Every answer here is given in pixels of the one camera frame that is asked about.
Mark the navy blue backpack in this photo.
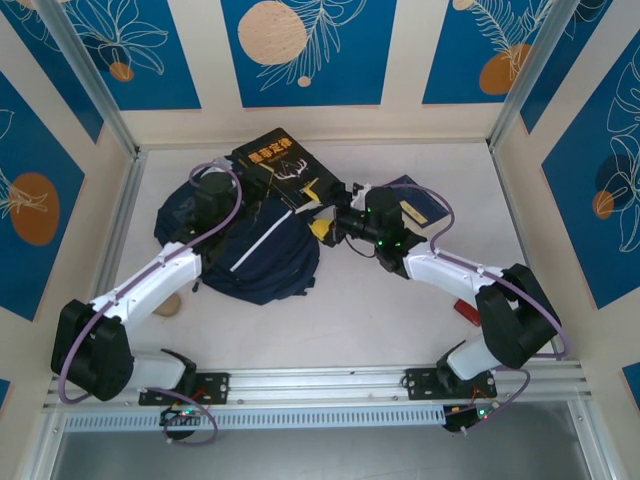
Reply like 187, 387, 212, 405
152, 154, 321, 306

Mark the left aluminium side rail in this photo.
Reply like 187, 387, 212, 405
74, 147, 149, 371

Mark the left controller board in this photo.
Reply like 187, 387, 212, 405
159, 405, 207, 429

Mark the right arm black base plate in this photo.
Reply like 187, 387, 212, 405
405, 367, 499, 401

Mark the aluminium side rail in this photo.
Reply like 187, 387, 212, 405
74, 147, 149, 371
487, 142, 564, 361

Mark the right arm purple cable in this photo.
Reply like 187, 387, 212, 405
384, 183, 574, 436

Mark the tan round pebble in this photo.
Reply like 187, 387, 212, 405
153, 293, 182, 318

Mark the white slotted cable duct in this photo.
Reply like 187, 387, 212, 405
64, 404, 446, 432

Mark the right aluminium side rail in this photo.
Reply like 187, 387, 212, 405
487, 142, 564, 361

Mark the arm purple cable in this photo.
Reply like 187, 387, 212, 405
57, 160, 246, 446
384, 183, 574, 436

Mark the controller board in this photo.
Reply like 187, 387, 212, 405
159, 405, 207, 429
443, 403, 501, 435

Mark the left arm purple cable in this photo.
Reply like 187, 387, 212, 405
57, 160, 246, 446

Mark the aluminium corner post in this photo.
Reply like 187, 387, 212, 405
489, 0, 574, 149
37, 0, 139, 157

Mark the right aluminium corner post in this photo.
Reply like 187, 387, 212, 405
489, 0, 574, 149

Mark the right controller board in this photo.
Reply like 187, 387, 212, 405
443, 403, 501, 435

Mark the left aluminium corner post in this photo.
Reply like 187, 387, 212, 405
37, 0, 139, 157

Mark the navy book with line drawing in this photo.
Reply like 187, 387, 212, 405
382, 173, 450, 230

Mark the black book with antler print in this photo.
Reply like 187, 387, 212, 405
232, 128, 346, 214

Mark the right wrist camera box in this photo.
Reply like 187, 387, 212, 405
349, 182, 374, 211

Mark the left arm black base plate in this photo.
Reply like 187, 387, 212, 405
138, 371, 231, 406

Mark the red leather wallet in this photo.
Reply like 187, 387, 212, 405
452, 298, 482, 329

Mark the aluminium front rail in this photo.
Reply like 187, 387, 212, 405
42, 359, 594, 411

